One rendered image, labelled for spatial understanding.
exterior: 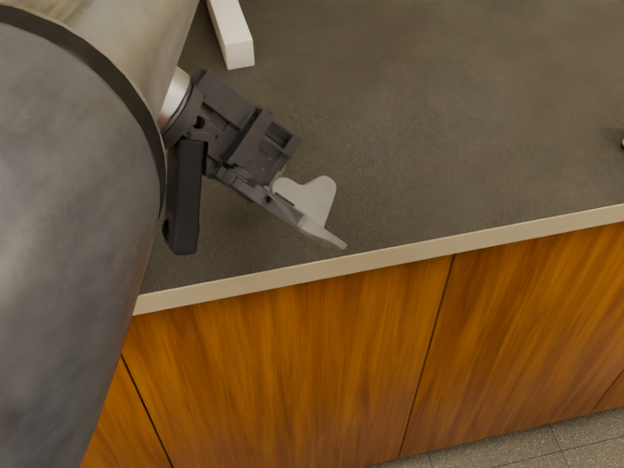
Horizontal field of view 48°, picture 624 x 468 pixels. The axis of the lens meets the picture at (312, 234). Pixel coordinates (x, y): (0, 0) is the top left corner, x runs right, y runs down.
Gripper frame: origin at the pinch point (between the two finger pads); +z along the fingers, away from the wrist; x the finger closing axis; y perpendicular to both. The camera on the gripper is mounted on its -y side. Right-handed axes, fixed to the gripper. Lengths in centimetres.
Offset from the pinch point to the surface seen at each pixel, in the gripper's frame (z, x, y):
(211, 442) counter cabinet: 28, 37, -40
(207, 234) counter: -5.3, 11.4, -6.9
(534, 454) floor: 105, 40, -13
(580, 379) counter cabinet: 84, 25, 6
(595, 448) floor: 115, 36, -4
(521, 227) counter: 22.5, -2.1, 14.8
